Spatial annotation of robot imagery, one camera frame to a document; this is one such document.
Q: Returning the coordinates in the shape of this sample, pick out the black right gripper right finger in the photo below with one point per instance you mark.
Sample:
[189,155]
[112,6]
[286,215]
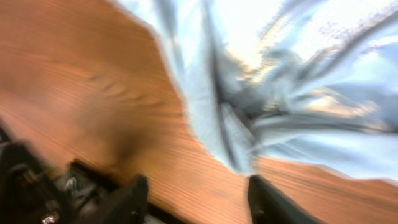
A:
[268,205]

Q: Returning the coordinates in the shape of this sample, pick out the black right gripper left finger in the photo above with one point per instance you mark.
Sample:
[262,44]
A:
[127,205]

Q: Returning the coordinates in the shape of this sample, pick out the light blue printed t-shirt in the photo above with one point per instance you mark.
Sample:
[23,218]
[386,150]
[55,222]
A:
[308,81]

